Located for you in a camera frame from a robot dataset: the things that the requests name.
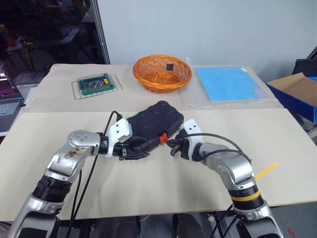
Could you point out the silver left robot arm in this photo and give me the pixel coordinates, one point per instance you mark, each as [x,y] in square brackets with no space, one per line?
[79,141]

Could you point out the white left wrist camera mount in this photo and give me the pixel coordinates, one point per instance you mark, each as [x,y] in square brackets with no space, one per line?
[120,129]

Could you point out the dark rounded shape under table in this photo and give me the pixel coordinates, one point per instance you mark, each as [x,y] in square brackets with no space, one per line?
[193,228]

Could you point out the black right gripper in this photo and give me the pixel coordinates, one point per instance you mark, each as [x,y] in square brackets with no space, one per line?
[183,147]

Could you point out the open laptop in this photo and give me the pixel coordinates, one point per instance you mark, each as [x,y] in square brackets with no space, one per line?
[10,111]

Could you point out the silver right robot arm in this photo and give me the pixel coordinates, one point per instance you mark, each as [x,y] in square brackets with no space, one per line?
[235,171]

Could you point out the blue sheet in plastic bag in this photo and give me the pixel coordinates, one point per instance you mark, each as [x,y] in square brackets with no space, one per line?
[195,99]

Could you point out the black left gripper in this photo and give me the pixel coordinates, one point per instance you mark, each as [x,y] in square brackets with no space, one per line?
[121,151]

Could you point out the black hard case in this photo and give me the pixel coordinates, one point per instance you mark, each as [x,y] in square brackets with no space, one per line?
[153,119]

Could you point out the green circuit board in tray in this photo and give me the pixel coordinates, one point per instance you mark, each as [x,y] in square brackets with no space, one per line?
[118,81]

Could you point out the orange wicker basket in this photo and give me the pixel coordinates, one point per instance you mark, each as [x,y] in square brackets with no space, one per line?
[158,85]

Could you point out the yellow tape strip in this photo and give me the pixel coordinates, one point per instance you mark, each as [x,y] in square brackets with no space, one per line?
[267,170]

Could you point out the aluminium frame post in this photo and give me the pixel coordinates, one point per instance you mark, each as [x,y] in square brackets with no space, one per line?
[100,32]

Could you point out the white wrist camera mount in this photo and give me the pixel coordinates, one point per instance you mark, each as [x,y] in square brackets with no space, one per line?
[120,129]
[192,127]

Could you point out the green screwdriver bit case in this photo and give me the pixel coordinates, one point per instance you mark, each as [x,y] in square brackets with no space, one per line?
[95,85]

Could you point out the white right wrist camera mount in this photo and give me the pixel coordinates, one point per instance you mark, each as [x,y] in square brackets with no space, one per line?
[192,127]

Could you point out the blue cardboard box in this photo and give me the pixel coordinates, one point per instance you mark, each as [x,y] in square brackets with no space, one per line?
[292,99]

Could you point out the small black square block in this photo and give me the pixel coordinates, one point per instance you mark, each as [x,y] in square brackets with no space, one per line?
[170,67]

